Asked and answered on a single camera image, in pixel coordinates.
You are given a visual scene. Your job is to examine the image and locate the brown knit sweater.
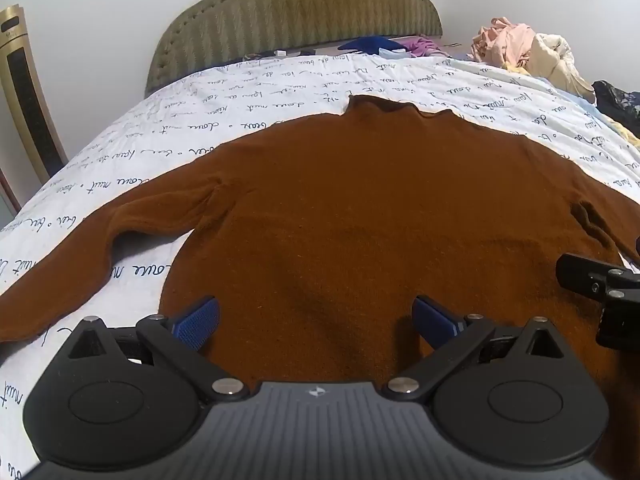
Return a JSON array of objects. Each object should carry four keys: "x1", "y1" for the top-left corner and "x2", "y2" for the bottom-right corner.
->
[{"x1": 1, "y1": 96, "x2": 639, "y2": 479}]

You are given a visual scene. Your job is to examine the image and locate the cream clothes pile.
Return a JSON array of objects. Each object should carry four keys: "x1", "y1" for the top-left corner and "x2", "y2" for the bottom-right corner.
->
[{"x1": 525, "y1": 34, "x2": 596, "y2": 104}]

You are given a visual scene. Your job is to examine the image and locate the pink clothes pile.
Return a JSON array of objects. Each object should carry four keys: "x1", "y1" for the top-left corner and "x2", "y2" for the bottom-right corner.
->
[{"x1": 471, "y1": 18, "x2": 536, "y2": 67}]

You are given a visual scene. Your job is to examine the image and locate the dark patterned garment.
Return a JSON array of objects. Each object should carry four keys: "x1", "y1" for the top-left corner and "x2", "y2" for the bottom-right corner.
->
[{"x1": 592, "y1": 80, "x2": 640, "y2": 136}]

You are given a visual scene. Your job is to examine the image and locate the white script-print bed sheet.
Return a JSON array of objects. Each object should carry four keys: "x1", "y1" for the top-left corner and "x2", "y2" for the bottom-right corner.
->
[{"x1": 1, "y1": 54, "x2": 639, "y2": 479}]

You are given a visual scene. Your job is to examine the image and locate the gold tower air conditioner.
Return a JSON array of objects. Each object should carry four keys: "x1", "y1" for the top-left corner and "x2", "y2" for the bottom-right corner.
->
[{"x1": 1, "y1": 4, "x2": 68, "y2": 183}]

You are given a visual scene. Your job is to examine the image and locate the light blue folded cloth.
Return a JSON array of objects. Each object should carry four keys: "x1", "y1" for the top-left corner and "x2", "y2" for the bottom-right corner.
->
[{"x1": 378, "y1": 48, "x2": 411, "y2": 60}]

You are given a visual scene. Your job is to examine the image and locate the purple garment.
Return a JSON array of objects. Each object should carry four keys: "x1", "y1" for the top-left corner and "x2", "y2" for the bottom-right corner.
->
[{"x1": 397, "y1": 36, "x2": 445, "y2": 58}]

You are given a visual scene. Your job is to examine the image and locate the blue garment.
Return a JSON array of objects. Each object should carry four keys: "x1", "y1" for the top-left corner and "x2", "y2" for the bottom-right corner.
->
[{"x1": 338, "y1": 36, "x2": 405, "y2": 54}]

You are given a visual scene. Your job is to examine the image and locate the olive striped headboard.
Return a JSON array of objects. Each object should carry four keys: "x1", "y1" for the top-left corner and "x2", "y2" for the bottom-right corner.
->
[{"x1": 145, "y1": 0, "x2": 442, "y2": 94}]

